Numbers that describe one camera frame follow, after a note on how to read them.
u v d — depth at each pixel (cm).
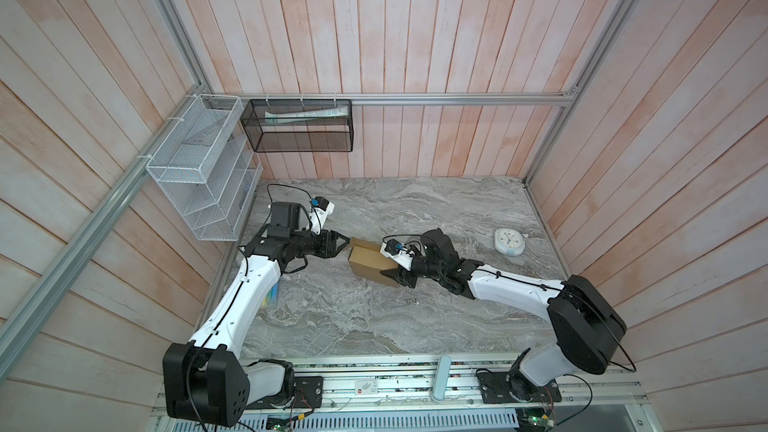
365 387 73
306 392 73
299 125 104
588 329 44
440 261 66
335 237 70
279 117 90
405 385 76
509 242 100
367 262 80
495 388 73
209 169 67
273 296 89
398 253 70
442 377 74
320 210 70
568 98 93
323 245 69
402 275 74
